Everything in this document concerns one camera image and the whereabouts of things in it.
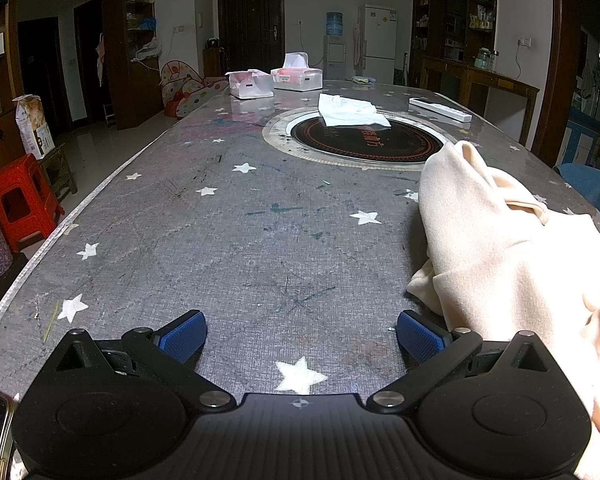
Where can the white paper sack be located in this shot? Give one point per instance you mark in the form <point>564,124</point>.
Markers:
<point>32,127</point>

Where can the wooden display cabinet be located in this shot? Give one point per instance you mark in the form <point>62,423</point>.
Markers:
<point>0,110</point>

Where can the grey star-print tablecloth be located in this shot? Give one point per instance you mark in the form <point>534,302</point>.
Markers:
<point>230,235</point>

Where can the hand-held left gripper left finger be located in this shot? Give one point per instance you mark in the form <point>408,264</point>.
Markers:
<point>182,337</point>

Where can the white refrigerator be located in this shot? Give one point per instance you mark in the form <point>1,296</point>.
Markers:
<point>377,45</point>

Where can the wooden side table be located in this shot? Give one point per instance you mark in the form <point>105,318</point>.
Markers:
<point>480,77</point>

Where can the dark wooden door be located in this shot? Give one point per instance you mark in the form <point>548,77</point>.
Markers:
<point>250,25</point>

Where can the red plastic stool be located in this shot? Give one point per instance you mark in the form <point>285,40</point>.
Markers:
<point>20,195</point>

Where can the small green packet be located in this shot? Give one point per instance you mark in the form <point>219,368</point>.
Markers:
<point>363,79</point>

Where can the white power strip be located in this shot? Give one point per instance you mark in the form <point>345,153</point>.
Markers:
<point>440,109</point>

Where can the white water dispenser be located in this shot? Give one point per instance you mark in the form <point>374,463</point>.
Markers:
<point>335,57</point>

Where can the small white tissue box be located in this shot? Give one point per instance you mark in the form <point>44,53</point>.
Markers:
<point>250,87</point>

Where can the dotted play tent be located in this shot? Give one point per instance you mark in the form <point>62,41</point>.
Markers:
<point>185,90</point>

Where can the cream shirt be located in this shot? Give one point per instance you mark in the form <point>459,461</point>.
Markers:
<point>505,260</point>

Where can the white crumpled cloth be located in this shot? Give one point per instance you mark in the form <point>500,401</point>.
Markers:
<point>345,110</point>

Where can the round black induction cooktop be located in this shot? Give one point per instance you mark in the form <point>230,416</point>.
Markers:
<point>370,142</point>

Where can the blue sofa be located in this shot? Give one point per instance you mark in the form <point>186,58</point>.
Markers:
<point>590,185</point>

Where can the blue water bottle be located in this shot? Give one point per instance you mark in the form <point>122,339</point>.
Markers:
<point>335,24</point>

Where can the wooden shelf cabinet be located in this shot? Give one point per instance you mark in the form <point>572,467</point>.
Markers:
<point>455,10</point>
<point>130,85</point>

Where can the glass jar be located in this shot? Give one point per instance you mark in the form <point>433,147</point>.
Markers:
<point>485,60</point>

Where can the small blue cabinet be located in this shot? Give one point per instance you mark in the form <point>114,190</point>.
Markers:
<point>585,135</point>

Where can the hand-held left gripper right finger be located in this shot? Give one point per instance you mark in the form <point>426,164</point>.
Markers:
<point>420,337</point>

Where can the large white tissue box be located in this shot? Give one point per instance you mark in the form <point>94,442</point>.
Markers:
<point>300,80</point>

